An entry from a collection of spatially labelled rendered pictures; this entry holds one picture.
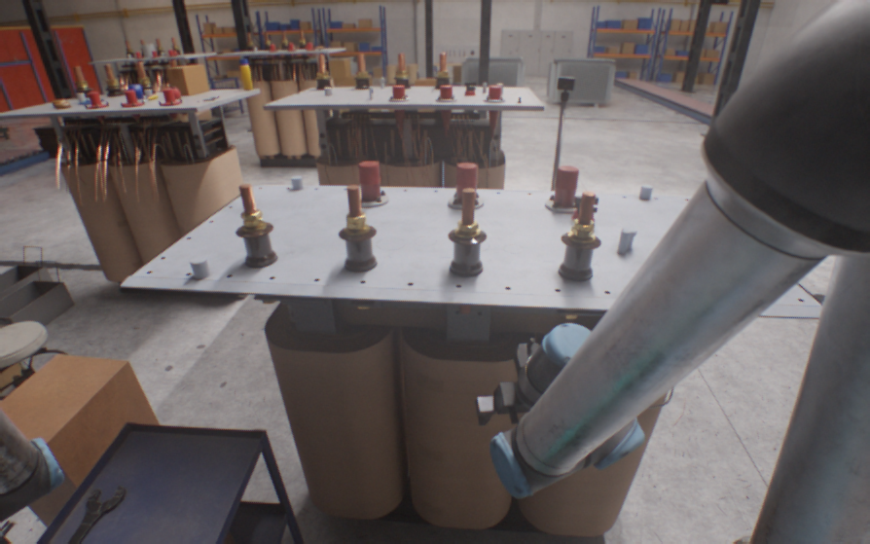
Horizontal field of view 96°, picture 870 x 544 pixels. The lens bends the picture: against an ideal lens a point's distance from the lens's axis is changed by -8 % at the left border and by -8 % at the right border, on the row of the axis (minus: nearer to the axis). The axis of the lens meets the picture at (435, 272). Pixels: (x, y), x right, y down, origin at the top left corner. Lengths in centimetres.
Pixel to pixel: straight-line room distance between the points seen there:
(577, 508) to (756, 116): 164
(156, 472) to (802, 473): 137
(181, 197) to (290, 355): 220
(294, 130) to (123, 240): 370
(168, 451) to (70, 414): 36
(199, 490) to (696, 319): 123
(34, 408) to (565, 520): 184
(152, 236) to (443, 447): 280
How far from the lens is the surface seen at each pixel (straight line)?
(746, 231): 30
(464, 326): 120
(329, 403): 145
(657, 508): 241
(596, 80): 1341
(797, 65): 28
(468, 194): 99
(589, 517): 187
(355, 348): 131
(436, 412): 139
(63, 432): 168
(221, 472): 136
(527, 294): 100
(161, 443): 152
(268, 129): 719
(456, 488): 169
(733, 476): 270
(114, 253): 402
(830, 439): 47
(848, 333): 43
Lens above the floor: 189
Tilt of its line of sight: 30 degrees down
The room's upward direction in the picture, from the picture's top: straight up
